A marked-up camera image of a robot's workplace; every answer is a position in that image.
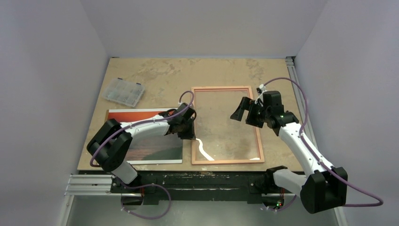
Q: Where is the clear plastic organizer box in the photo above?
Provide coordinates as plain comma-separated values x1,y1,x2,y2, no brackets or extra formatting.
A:
102,78,145,108

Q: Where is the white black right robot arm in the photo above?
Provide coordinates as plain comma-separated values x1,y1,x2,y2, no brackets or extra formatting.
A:
230,91,348,214

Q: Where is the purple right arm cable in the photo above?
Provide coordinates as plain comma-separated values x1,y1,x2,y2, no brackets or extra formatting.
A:
258,77,384,213

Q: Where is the sunset photo print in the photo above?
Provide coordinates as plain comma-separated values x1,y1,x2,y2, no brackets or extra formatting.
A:
105,108,183,165

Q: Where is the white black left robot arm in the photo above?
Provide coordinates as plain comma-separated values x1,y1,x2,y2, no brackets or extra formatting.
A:
86,103,197,193

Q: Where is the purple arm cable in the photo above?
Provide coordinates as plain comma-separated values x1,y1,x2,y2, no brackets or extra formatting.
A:
258,77,384,213
89,90,172,220

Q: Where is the aluminium rail frame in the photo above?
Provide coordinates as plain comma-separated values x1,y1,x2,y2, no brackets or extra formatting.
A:
57,56,348,226

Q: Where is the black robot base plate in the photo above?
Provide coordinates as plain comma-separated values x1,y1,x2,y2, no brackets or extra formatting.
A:
111,170,290,209

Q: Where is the pink wooden picture frame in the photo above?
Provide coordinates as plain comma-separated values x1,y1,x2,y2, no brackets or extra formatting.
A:
190,86,265,165

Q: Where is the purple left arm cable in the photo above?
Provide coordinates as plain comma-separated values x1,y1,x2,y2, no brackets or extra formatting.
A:
89,90,172,220

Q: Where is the clear glass pane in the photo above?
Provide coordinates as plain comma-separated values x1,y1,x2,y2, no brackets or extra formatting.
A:
193,89,262,161

